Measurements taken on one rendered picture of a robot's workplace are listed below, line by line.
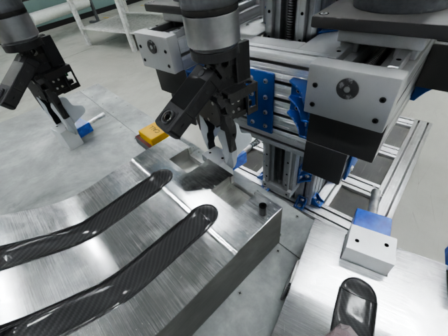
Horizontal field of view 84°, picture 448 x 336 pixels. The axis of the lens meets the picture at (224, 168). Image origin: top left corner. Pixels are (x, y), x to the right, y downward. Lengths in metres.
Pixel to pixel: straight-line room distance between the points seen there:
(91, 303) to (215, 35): 0.34
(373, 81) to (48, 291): 0.48
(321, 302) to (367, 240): 0.09
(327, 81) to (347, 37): 0.11
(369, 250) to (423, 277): 0.07
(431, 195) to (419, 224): 0.23
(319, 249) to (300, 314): 0.09
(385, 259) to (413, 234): 1.22
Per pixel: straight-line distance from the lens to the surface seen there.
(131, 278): 0.34
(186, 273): 0.31
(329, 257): 0.36
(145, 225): 0.37
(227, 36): 0.36
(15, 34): 0.65
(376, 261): 0.35
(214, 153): 0.48
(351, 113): 0.47
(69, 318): 0.33
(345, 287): 0.35
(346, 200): 1.29
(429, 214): 1.68
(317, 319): 0.32
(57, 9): 6.12
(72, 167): 0.69
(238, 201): 0.39
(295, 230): 0.43
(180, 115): 0.37
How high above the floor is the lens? 1.16
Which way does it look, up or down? 43 degrees down
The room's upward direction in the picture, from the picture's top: 8 degrees counter-clockwise
